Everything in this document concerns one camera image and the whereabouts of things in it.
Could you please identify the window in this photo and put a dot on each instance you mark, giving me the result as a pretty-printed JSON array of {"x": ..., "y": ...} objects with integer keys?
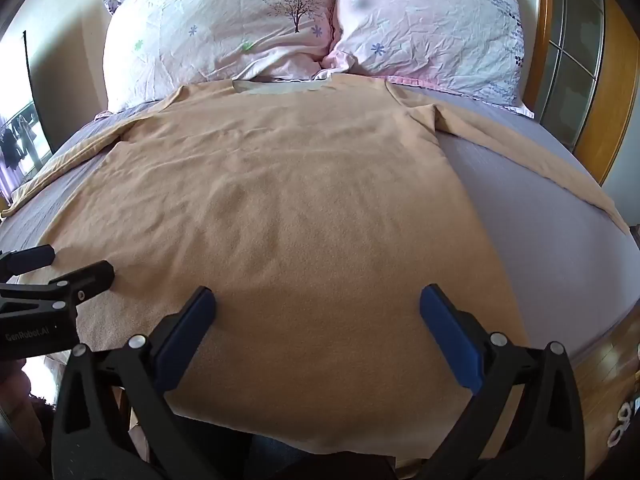
[{"x": 17, "y": 142}]

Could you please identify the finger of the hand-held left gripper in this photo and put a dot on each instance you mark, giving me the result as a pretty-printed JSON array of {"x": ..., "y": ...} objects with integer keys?
[
  {"x": 31, "y": 259},
  {"x": 87, "y": 280}
]

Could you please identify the white patterned slipper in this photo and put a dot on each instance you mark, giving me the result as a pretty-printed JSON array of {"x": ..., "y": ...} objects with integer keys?
[{"x": 622, "y": 427}]

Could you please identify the bed with grey sheet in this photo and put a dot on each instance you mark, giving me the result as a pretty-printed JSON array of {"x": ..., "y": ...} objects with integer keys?
[{"x": 540, "y": 240}]

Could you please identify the wooden framed glass door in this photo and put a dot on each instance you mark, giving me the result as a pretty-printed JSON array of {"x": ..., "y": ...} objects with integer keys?
[{"x": 575, "y": 60}]

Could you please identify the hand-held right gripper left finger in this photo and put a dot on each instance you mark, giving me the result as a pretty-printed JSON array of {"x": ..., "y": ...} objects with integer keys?
[{"x": 186, "y": 332}]

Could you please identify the pink floral pillow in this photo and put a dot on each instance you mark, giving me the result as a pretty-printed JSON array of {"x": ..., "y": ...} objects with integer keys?
[{"x": 430, "y": 30}]

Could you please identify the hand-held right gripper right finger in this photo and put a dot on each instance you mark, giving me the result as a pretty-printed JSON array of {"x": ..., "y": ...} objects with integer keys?
[{"x": 447, "y": 332}]

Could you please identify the tan long-sleeved shirt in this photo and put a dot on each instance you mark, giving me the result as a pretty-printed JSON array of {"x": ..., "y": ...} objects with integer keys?
[{"x": 280, "y": 220}]

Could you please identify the floral pillow with tree print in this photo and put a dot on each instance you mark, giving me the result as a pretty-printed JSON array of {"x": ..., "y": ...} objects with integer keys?
[{"x": 220, "y": 30}]

